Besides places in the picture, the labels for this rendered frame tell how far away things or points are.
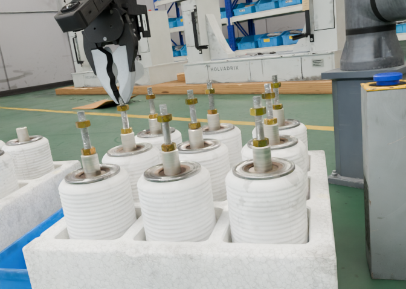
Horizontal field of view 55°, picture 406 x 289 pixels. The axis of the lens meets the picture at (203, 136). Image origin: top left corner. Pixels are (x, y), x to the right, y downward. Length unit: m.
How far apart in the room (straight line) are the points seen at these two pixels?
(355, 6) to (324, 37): 1.76
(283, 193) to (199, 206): 0.11
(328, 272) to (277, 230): 0.07
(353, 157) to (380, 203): 0.42
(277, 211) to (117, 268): 0.21
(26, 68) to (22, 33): 0.56
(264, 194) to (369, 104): 0.25
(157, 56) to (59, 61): 3.66
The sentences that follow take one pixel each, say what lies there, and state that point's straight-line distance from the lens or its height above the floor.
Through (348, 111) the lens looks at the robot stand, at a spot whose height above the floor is 0.20.
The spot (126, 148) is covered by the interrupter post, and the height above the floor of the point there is 0.26.
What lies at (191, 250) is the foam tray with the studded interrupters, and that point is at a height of 0.18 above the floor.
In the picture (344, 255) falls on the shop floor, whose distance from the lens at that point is 0.79.
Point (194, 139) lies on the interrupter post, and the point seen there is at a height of 0.27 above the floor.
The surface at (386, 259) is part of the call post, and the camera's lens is 0.72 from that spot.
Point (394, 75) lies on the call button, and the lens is 0.64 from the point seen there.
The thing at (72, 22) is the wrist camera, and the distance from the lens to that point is 0.56.
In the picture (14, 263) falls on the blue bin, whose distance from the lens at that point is 0.76.
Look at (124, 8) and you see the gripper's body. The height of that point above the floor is 0.47.
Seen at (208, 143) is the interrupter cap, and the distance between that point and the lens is 0.62.
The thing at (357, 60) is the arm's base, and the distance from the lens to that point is 1.03.
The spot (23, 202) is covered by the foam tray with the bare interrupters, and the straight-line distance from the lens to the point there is 0.81.
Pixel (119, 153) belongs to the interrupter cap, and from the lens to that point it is 0.64.
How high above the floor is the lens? 0.41
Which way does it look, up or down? 13 degrees down
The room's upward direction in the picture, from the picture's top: 7 degrees counter-clockwise
